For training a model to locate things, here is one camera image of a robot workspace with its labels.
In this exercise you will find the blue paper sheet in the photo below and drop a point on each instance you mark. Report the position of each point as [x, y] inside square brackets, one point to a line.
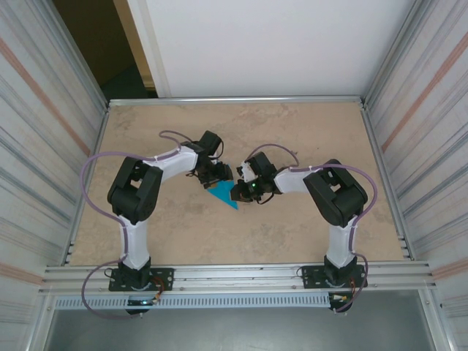
[223, 193]

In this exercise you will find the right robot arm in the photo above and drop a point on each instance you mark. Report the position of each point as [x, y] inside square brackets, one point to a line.
[336, 197]

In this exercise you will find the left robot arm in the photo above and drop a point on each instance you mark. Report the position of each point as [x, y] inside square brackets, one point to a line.
[133, 194]

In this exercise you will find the small control board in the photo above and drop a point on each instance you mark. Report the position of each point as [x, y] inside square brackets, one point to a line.
[140, 302]

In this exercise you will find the brown wooden door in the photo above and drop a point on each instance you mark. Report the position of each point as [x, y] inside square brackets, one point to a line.
[87, 36]

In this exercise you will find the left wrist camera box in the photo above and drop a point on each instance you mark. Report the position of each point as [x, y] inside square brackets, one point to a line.
[216, 161]

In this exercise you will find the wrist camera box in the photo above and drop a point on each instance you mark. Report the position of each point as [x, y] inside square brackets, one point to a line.
[216, 161]
[245, 173]

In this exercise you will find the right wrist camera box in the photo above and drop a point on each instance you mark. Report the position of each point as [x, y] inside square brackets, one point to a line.
[245, 173]

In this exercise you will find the aluminium rear frame bar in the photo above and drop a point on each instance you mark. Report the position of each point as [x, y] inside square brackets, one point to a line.
[237, 101]

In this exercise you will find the aluminium mounting rail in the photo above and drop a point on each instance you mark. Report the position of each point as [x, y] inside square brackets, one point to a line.
[237, 278]

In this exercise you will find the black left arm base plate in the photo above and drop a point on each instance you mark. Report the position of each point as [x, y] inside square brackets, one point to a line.
[164, 278]

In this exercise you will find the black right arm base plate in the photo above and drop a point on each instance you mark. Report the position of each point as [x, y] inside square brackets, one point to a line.
[311, 276]

